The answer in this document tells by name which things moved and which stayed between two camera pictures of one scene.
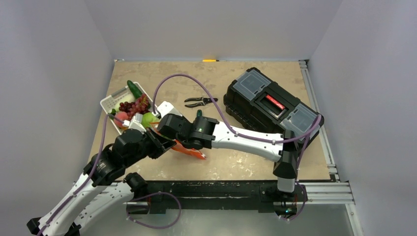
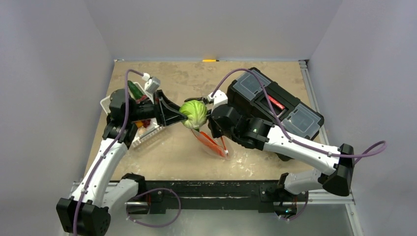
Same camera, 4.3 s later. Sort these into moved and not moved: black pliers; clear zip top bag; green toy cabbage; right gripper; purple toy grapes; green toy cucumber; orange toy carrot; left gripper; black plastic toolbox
Moved: left gripper; clear zip top bag; purple toy grapes; orange toy carrot; right gripper; green toy cabbage
Not moved: green toy cucumber; black plastic toolbox; black pliers
